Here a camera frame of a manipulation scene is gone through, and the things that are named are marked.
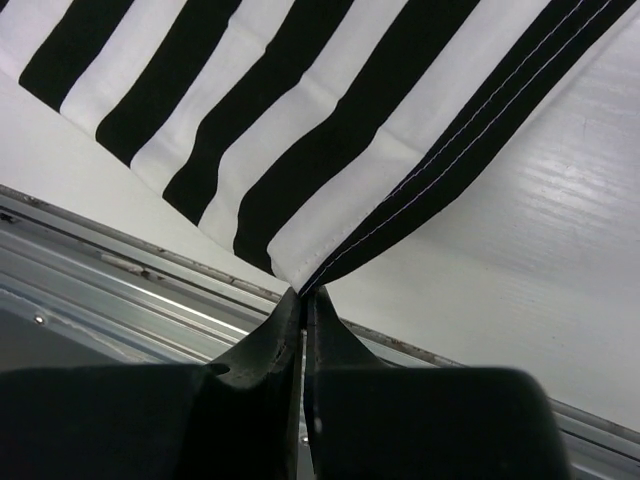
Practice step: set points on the black white striped tank top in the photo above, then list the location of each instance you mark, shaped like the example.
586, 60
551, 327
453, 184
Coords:
304, 137

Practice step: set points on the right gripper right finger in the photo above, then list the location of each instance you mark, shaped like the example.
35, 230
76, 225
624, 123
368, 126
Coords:
370, 420

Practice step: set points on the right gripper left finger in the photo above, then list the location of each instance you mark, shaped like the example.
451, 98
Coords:
236, 417

